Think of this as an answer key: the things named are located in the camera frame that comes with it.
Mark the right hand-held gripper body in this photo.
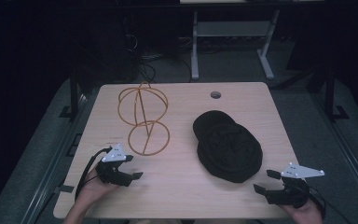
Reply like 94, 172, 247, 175
267, 161, 325, 209

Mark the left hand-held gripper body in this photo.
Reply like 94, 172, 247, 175
95, 143, 133, 188

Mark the golden wire hat stand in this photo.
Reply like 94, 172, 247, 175
117, 80, 172, 157

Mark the black cap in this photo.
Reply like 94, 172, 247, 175
192, 109, 264, 184

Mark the person's right hand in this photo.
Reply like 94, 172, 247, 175
280, 198, 324, 224

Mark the person's left hand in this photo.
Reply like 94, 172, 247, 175
76, 175, 119, 207

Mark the black metal stand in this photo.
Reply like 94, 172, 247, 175
323, 63, 351, 123
59, 66, 85, 120

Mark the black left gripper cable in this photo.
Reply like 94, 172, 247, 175
74, 147, 114, 202

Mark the bundle of floor cables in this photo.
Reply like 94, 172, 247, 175
124, 32, 194, 83

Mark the white metal desk frame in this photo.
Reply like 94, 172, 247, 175
190, 8, 282, 82

